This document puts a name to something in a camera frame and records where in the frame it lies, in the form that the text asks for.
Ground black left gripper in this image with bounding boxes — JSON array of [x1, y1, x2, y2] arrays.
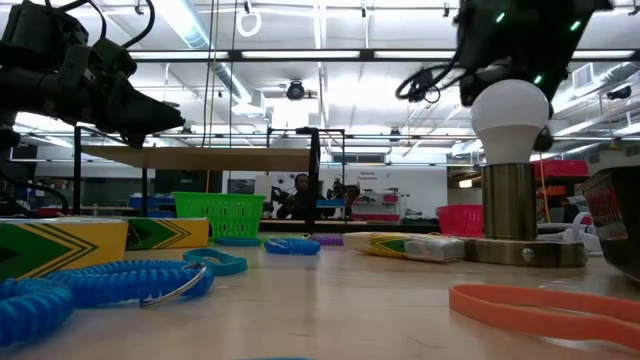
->
[[0, 45, 187, 150]]

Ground green plastic basket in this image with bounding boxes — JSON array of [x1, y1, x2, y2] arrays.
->
[[172, 191, 267, 241]]

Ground blue coil wristband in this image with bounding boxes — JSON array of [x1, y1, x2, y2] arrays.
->
[[0, 277, 76, 347], [43, 258, 216, 309], [263, 237, 322, 257]]

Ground teal silicone wristband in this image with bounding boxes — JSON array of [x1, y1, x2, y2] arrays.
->
[[182, 248, 249, 278]]

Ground white lamp power cable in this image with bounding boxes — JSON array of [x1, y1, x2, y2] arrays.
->
[[537, 211, 604, 255]]

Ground purple wristband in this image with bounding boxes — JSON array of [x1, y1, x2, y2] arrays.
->
[[310, 233, 345, 247]]

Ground orange silicone wristband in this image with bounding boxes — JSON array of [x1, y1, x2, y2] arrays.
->
[[448, 283, 640, 351]]

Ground dark monitor screen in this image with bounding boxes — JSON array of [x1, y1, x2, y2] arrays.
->
[[153, 169, 224, 196]]

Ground blue storage bins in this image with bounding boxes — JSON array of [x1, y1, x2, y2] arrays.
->
[[127, 194, 177, 220]]

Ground red storage bins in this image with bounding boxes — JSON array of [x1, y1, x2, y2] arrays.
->
[[531, 158, 592, 185]]

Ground red plastic basket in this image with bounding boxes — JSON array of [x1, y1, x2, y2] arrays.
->
[[436, 203, 485, 239]]

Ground person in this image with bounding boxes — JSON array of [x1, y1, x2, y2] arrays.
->
[[276, 172, 327, 221]]

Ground white shelf with red bins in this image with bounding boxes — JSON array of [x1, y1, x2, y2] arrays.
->
[[349, 189, 404, 223]]

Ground black mesh tray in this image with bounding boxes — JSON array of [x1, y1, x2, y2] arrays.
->
[[577, 165, 640, 284]]

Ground small wrapped crayon pack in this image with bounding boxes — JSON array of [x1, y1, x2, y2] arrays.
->
[[342, 231, 466, 264]]

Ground wooden shelf riser black frame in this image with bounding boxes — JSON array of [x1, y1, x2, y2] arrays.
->
[[72, 126, 347, 235]]

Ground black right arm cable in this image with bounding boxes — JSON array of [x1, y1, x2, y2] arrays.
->
[[394, 47, 465, 104]]

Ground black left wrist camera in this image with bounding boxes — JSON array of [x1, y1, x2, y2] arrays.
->
[[89, 37, 139, 81]]

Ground yellow hanging cable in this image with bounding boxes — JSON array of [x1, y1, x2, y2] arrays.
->
[[203, 0, 220, 195]]

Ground thin black hanging cable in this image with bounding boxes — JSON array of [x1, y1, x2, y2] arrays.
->
[[228, 0, 237, 147]]

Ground black ceiling device with cable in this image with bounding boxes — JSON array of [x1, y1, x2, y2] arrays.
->
[[410, 68, 441, 104]]

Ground silver ventilation duct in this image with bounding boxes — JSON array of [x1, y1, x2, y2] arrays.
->
[[157, 0, 274, 121]]

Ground white hanging ring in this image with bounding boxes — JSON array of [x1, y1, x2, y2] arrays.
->
[[235, 9, 263, 39]]

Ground black round ceiling camera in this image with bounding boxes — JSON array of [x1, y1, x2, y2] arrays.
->
[[285, 78, 307, 102]]

